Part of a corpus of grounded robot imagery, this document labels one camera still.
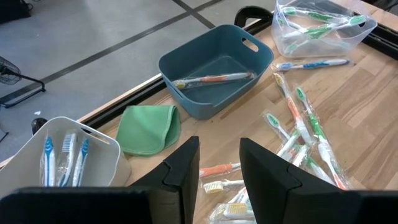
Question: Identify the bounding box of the black bundle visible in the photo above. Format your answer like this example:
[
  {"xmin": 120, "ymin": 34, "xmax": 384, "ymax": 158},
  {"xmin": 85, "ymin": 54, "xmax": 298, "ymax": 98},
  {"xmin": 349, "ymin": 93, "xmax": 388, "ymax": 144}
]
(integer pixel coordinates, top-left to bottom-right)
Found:
[{"xmin": 0, "ymin": 0, "xmax": 34, "ymax": 24}]

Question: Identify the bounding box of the green folded cloth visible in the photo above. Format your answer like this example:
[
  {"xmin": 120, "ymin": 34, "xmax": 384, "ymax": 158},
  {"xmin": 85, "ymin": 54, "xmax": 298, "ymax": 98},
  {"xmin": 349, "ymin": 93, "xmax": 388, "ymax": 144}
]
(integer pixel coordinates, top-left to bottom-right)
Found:
[{"xmin": 115, "ymin": 105, "xmax": 182, "ymax": 156}]

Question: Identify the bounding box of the green toothbrush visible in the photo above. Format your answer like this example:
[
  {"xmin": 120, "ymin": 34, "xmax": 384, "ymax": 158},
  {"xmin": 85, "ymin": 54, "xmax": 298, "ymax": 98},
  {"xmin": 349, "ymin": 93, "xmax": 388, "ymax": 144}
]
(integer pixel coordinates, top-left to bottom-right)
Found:
[
  {"xmin": 281, "ymin": 14, "xmax": 368, "ymax": 40},
  {"xmin": 262, "ymin": 110, "xmax": 301, "ymax": 156},
  {"xmin": 294, "ymin": 86, "xmax": 343, "ymax": 175},
  {"xmin": 298, "ymin": 152, "xmax": 336, "ymax": 187},
  {"xmin": 281, "ymin": 6, "xmax": 351, "ymax": 26},
  {"xmin": 275, "ymin": 129, "xmax": 312, "ymax": 166}
]

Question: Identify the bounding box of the blue toothbrush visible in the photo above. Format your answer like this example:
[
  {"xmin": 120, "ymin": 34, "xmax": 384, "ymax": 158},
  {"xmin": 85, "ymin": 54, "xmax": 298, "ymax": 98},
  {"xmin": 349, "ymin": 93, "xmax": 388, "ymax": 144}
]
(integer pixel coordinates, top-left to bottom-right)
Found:
[
  {"xmin": 40, "ymin": 135, "xmax": 57, "ymax": 187},
  {"xmin": 72, "ymin": 138, "xmax": 91, "ymax": 187},
  {"xmin": 271, "ymin": 57, "xmax": 355, "ymax": 72},
  {"xmin": 57, "ymin": 132, "xmax": 77, "ymax": 187}
]

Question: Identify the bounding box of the clear plastic bin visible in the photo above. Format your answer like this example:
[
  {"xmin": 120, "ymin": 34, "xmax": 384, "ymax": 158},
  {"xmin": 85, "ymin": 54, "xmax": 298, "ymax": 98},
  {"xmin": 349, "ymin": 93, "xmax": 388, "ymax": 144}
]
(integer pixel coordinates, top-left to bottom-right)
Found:
[{"xmin": 271, "ymin": 0, "xmax": 378, "ymax": 58}]

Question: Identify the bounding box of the translucent white plastic bin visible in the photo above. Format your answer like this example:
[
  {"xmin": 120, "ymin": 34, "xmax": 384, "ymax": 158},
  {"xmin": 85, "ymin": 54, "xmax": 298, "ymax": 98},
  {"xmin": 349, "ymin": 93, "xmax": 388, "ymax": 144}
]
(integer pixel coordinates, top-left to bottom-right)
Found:
[{"xmin": 0, "ymin": 116, "xmax": 132, "ymax": 197}]

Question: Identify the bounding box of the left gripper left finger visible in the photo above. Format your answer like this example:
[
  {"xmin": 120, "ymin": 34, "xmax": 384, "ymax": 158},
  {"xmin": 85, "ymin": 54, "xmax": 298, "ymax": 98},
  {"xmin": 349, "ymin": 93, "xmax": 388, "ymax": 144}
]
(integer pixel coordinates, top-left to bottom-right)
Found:
[{"xmin": 132, "ymin": 136, "xmax": 200, "ymax": 224}]

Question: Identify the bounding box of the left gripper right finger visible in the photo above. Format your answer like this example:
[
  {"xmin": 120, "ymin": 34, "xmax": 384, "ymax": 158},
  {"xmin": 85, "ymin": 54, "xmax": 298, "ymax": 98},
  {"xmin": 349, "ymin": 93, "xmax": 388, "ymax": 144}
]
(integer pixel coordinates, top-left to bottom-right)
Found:
[{"xmin": 239, "ymin": 138, "xmax": 343, "ymax": 224}]

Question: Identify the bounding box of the black floor fan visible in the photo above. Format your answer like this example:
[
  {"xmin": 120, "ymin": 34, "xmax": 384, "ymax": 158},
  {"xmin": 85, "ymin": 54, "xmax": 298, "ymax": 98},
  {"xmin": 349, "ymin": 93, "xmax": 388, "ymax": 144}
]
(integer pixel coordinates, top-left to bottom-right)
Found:
[{"xmin": 0, "ymin": 55, "xmax": 47, "ymax": 109}]

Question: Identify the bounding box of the teal plastic bin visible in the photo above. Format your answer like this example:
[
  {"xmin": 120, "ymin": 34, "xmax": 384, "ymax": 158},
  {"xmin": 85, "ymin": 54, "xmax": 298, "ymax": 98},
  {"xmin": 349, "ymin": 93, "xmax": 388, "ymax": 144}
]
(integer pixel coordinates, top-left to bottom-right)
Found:
[{"xmin": 157, "ymin": 24, "xmax": 275, "ymax": 121}]

